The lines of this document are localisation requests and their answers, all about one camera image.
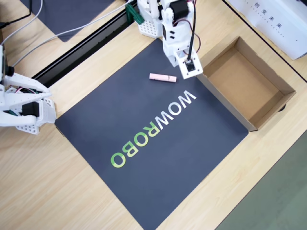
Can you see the pink lipstick tube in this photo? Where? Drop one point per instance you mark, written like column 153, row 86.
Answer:
column 163, row 77

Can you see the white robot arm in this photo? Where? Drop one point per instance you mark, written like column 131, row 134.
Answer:
column 148, row 9
column 45, row 112

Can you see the dark WOWROBO mat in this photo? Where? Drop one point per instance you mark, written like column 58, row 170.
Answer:
column 120, row 107

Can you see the plain dark mat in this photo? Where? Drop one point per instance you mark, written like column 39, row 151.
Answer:
column 72, row 12

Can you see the green clamp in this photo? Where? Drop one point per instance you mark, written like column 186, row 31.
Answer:
column 134, row 14

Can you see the open cardboard box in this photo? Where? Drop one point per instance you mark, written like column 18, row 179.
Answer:
column 239, row 79

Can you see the white device top right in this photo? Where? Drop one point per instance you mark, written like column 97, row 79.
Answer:
column 275, row 21

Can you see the small black object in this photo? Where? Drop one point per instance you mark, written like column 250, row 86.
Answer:
column 282, row 109

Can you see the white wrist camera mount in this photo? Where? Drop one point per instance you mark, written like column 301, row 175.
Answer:
column 189, row 72

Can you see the camera board with black lens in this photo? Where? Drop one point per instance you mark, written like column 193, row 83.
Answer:
column 9, row 70

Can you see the white perforated base plate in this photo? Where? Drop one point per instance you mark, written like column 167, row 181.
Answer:
column 148, row 28
column 28, row 129

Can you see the black table rail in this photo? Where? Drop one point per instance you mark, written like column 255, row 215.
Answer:
column 84, row 50

